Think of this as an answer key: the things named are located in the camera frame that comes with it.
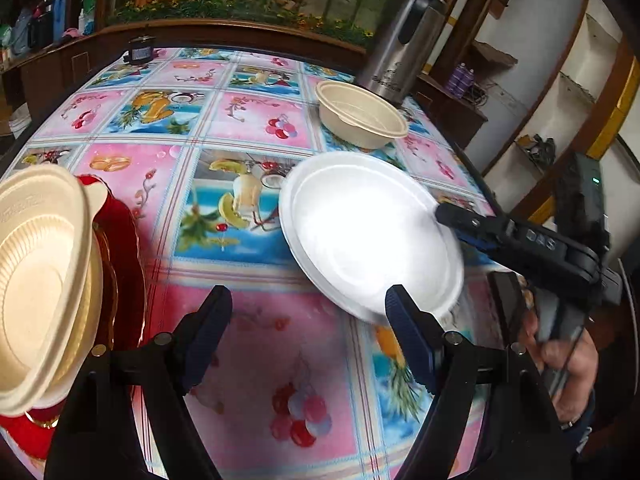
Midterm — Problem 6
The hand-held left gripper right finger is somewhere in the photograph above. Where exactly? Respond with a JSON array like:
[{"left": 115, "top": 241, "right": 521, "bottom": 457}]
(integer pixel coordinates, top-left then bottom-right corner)
[{"left": 385, "top": 284, "right": 571, "bottom": 480}]

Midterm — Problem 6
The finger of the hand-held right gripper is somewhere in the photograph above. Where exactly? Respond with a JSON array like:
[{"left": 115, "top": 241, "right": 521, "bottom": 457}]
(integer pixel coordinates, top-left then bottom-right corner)
[
  {"left": 456, "top": 230, "right": 508, "bottom": 258},
  {"left": 435, "top": 202, "right": 511, "bottom": 236}
]

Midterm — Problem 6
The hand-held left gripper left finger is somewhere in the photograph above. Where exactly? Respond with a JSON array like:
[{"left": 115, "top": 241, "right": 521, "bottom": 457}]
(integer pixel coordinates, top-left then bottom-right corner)
[{"left": 44, "top": 285, "right": 234, "bottom": 480}]

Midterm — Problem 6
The white foam plate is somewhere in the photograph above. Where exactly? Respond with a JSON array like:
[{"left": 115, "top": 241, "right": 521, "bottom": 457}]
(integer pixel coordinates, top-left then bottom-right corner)
[{"left": 278, "top": 152, "right": 466, "bottom": 325}]

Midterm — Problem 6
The red plastic flower plate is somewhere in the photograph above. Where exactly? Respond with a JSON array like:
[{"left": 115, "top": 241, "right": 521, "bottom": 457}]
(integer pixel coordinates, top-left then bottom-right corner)
[{"left": 72, "top": 174, "right": 149, "bottom": 361}]

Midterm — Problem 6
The large beige ribbed bowl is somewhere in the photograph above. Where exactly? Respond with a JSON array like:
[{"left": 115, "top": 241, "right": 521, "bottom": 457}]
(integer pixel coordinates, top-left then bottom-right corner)
[
  {"left": 27, "top": 230, "right": 107, "bottom": 417},
  {"left": 0, "top": 165, "right": 97, "bottom": 404}
]

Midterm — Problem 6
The small beige bowl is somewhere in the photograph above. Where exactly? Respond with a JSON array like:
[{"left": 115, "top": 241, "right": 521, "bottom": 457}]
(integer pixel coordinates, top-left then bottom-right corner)
[{"left": 314, "top": 80, "right": 410, "bottom": 150}]

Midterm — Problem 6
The red glass plate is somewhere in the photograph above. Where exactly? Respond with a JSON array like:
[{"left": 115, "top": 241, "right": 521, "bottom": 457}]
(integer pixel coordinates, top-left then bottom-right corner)
[{"left": 0, "top": 240, "right": 151, "bottom": 462}]

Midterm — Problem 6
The person's right forearm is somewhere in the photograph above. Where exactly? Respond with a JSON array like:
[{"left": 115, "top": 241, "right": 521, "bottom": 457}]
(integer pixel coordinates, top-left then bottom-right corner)
[{"left": 560, "top": 390, "right": 599, "bottom": 463}]

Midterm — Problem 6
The person's right hand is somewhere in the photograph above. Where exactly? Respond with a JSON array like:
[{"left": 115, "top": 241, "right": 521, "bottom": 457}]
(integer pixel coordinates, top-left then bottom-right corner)
[{"left": 520, "top": 310, "right": 599, "bottom": 423}]

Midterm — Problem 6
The wooden side table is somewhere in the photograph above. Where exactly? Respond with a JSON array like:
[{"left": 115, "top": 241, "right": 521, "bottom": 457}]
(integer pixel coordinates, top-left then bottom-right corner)
[{"left": 414, "top": 40, "right": 519, "bottom": 136}]

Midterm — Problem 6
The stainless steel thermos jug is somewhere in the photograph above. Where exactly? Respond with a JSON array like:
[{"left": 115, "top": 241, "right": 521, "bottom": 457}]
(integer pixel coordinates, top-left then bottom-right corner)
[{"left": 356, "top": 0, "right": 447, "bottom": 106}]

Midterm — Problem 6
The fruit print tablecloth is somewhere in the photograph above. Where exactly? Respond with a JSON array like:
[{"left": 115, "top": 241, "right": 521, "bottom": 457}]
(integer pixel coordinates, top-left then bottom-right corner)
[{"left": 0, "top": 47, "right": 531, "bottom": 480}]

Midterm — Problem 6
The white bucket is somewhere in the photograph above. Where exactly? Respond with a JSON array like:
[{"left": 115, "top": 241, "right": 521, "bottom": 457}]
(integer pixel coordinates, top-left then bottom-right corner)
[{"left": 7, "top": 102, "right": 34, "bottom": 139}]

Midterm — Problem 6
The small black device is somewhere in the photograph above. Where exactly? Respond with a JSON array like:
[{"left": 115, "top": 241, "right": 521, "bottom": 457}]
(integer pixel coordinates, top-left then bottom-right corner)
[{"left": 123, "top": 36, "right": 156, "bottom": 65}]

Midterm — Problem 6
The green bottle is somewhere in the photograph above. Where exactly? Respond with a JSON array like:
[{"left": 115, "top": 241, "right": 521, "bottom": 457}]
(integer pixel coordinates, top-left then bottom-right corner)
[{"left": 77, "top": 0, "right": 97, "bottom": 36}]

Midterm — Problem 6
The blue bag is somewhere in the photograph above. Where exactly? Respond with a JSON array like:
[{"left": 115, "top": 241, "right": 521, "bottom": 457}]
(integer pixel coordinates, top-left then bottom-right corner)
[{"left": 10, "top": 0, "right": 69, "bottom": 57}]

